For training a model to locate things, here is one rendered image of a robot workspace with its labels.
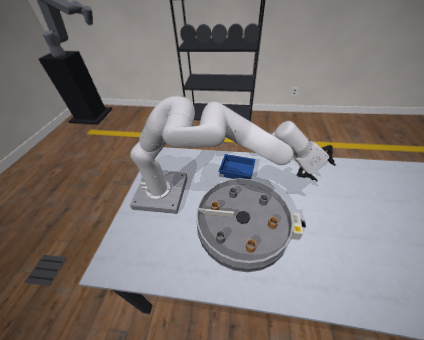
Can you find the blue plastic crate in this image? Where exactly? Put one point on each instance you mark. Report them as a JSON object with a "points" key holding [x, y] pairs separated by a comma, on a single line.
{"points": [[236, 167]]}

